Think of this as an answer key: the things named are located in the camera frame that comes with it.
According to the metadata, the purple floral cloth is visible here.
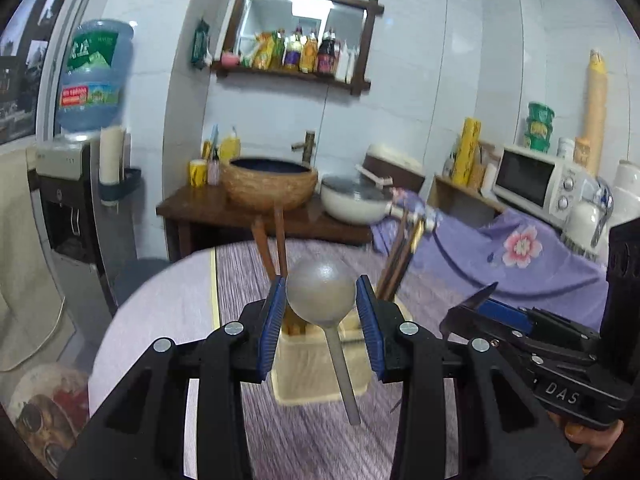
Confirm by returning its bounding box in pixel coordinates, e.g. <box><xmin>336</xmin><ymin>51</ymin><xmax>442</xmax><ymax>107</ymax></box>
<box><xmin>371</xmin><ymin>187</ymin><xmax>611</xmax><ymax>331</ymax></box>

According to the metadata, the white ladle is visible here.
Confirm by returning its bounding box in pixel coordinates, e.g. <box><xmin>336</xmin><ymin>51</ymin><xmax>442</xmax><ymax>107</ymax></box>
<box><xmin>355</xmin><ymin>163</ymin><xmax>393</xmax><ymax>188</ymax></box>

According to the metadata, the person's right hand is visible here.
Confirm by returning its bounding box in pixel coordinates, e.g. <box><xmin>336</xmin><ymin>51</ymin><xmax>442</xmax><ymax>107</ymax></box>
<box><xmin>547</xmin><ymin>410</ymin><xmax>628</xmax><ymax>473</ymax></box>

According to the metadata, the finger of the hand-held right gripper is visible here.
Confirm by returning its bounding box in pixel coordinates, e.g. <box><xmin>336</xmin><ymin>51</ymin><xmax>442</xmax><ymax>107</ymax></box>
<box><xmin>482</xmin><ymin>299</ymin><xmax>601</xmax><ymax>348</ymax></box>
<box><xmin>440</xmin><ymin>283</ymin><xmax>541</xmax><ymax>366</ymax></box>

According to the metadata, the metal spoon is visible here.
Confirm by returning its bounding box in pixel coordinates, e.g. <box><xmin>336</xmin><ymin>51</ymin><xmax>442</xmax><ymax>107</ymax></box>
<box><xmin>286</xmin><ymin>256</ymin><xmax>362</xmax><ymax>427</ymax></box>

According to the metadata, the white water dispenser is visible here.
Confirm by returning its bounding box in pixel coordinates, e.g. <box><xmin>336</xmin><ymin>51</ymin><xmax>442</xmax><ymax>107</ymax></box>
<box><xmin>25</xmin><ymin>132</ymin><xmax>131</xmax><ymax>311</ymax></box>

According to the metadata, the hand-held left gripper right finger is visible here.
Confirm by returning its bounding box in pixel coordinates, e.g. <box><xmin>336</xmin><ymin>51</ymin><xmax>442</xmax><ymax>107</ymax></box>
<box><xmin>354</xmin><ymin>274</ymin><xmax>583</xmax><ymax>480</ymax></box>

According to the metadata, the white pan with glass lid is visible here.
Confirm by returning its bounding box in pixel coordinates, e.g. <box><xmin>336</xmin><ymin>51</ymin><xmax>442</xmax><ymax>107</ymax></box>
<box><xmin>320</xmin><ymin>175</ymin><xmax>438</xmax><ymax>233</ymax></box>

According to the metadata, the brass faucet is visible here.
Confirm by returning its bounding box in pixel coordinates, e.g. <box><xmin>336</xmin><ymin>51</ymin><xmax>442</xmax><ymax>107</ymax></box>
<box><xmin>291</xmin><ymin>131</ymin><xmax>317</xmax><ymax>163</ymax></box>

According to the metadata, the black chopstick with gold band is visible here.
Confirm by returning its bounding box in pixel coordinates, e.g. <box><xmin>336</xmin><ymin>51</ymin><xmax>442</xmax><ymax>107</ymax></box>
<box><xmin>395</xmin><ymin>222</ymin><xmax>426</xmax><ymax>301</ymax></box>

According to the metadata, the tall beige packet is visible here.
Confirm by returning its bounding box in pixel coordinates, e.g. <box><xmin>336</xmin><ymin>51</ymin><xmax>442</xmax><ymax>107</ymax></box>
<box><xmin>582</xmin><ymin>50</ymin><xmax>608</xmax><ymax>176</ymax></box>

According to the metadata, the wooden framed mirror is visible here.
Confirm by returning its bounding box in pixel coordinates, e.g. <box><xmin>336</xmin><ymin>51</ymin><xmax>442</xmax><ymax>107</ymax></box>
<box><xmin>210</xmin><ymin>0</ymin><xmax>386</xmax><ymax>97</ymax></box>

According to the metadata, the painted round stool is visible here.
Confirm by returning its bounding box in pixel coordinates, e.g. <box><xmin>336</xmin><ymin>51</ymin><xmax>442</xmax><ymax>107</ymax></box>
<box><xmin>10</xmin><ymin>364</ymin><xmax>93</xmax><ymax>473</ymax></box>

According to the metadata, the blue water bottle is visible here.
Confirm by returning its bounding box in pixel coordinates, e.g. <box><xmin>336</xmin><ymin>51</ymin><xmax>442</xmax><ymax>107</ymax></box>
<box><xmin>55</xmin><ymin>19</ymin><xmax>136</xmax><ymax>133</ymax></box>

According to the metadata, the white and brown rice cooker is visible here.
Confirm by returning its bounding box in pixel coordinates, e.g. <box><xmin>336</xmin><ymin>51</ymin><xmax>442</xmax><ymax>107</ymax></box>
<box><xmin>362</xmin><ymin>143</ymin><xmax>427</xmax><ymax>196</ymax></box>

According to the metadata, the white kettle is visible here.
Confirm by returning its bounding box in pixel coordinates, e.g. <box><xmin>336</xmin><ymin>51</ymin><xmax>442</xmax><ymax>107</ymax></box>
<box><xmin>560</xmin><ymin>187</ymin><xmax>615</xmax><ymax>261</ymax></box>

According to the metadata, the wooden box shelf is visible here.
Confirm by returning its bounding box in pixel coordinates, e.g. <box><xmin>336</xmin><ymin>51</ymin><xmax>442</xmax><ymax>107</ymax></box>
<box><xmin>429</xmin><ymin>174</ymin><xmax>506</xmax><ymax>216</ymax></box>

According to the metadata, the blue cup holder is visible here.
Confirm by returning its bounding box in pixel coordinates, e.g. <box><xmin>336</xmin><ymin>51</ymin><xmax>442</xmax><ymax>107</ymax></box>
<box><xmin>97</xmin><ymin>167</ymin><xmax>142</xmax><ymax>206</ymax></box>

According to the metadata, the small white bottle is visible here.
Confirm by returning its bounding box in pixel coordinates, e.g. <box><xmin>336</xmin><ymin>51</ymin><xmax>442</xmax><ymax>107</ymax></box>
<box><xmin>444</xmin><ymin>137</ymin><xmax>461</xmax><ymax>176</ymax></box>

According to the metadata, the woven brown basin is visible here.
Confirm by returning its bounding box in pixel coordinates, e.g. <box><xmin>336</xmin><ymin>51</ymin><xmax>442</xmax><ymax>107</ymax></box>
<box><xmin>220</xmin><ymin>156</ymin><xmax>319</xmax><ymax>212</ymax></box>

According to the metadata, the green packet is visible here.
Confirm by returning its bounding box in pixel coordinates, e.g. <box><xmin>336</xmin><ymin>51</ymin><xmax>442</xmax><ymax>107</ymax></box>
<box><xmin>190</xmin><ymin>19</ymin><xmax>213</xmax><ymax>70</ymax></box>

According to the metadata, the brown wooden chopstick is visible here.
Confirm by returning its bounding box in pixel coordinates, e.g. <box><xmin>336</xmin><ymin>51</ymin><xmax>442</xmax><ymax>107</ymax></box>
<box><xmin>274</xmin><ymin>204</ymin><xmax>288</xmax><ymax>278</ymax></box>
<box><xmin>251</xmin><ymin>217</ymin><xmax>277</xmax><ymax>283</ymax></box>
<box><xmin>375</xmin><ymin>210</ymin><xmax>408</xmax><ymax>296</ymax></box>

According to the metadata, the white appliance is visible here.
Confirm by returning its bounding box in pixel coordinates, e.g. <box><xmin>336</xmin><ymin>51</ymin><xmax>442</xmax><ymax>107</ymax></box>
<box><xmin>612</xmin><ymin>160</ymin><xmax>640</xmax><ymax>223</ymax></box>

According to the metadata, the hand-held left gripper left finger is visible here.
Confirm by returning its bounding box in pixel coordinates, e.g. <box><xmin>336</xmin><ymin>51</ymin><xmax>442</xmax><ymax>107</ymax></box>
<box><xmin>59</xmin><ymin>275</ymin><xmax>288</xmax><ymax>480</ymax></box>

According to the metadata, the yellow soap bottle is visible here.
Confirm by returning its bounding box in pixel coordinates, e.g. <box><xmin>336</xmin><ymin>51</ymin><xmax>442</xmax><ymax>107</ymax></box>
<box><xmin>220</xmin><ymin>127</ymin><xmax>242</xmax><ymax>161</ymax></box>

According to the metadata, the dark wooden counter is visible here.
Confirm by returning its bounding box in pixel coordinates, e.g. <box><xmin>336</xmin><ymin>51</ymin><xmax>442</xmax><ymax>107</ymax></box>
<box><xmin>156</xmin><ymin>185</ymin><xmax>373</xmax><ymax>263</ymax></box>

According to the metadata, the stack of paper cups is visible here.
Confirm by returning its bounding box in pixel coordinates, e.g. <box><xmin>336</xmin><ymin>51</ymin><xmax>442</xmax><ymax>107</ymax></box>
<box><xmin>98</xmin><ymin>126</ymin><xmax>127</xmax><ymax>183</ymax></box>

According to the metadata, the tall yellow packet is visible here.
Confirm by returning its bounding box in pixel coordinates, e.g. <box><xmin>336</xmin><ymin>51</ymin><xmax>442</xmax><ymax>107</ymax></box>
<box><xmin>450</xmin><ymin>117</ymin><xmax>482</xmax><ymax>186</ymax></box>

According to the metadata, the row of condiment bottles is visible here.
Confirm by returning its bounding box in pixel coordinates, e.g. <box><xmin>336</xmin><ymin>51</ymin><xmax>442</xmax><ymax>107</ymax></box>
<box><xmin>240</xmin><ymin>27</ymin><xmax>362</xmax><ymax>83</ymax></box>

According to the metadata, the white microwave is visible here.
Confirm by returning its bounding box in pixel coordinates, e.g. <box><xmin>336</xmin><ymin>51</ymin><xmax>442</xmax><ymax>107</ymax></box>
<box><xmin>492</xmin><ymin>144</ymin><xmax>598</xmax><ymax>223</ymax></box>

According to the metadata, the cream plastic utensil holder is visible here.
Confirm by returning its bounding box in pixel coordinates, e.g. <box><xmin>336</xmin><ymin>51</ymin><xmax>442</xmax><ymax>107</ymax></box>
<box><xmin>270</xmin><ymin>295</ymin><xmax>416</xmax><ymax>406</ymax></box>

